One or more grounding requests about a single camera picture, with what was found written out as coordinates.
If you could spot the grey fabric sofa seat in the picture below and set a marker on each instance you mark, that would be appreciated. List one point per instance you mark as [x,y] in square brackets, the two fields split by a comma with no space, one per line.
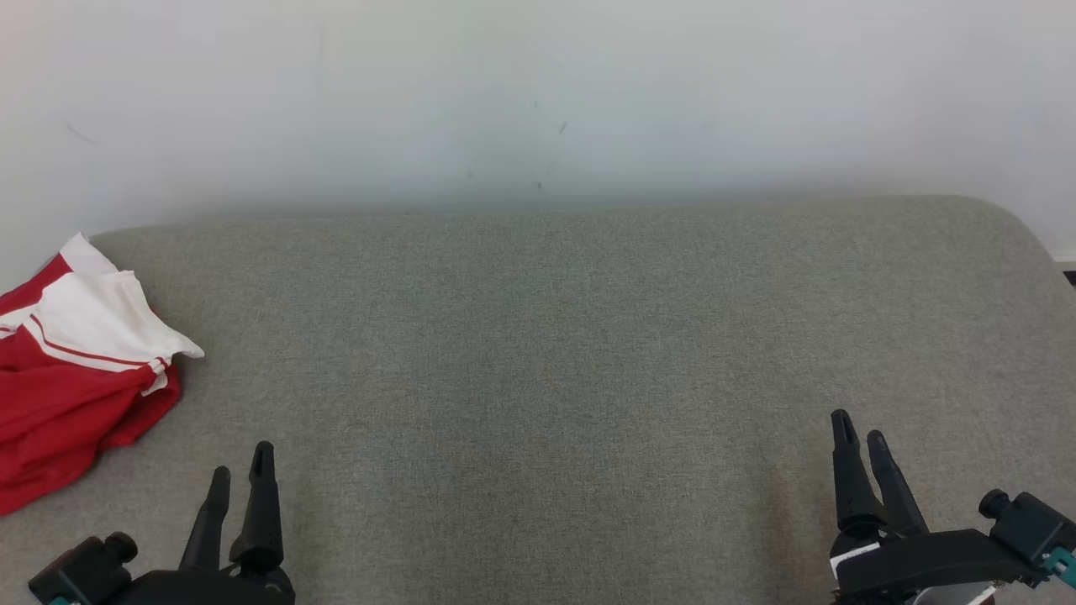
[538,353]

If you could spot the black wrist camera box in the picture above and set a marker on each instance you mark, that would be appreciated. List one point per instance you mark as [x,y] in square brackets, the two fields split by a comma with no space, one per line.
[80,576]
[1030,525]

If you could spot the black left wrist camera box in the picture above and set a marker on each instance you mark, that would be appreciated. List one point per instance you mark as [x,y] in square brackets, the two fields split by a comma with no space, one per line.
[80,576]

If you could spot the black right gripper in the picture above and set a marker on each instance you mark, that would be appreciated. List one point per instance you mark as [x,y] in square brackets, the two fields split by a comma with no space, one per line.
[925,563]

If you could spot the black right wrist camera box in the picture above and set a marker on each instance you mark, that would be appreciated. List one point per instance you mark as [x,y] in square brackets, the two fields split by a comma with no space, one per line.
[1030,525]

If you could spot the red and white jersey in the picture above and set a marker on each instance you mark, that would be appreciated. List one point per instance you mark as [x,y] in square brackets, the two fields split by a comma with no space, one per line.
[76,395]

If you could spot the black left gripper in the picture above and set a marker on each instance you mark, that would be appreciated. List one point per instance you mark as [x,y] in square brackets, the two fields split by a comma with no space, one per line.
[210,590]

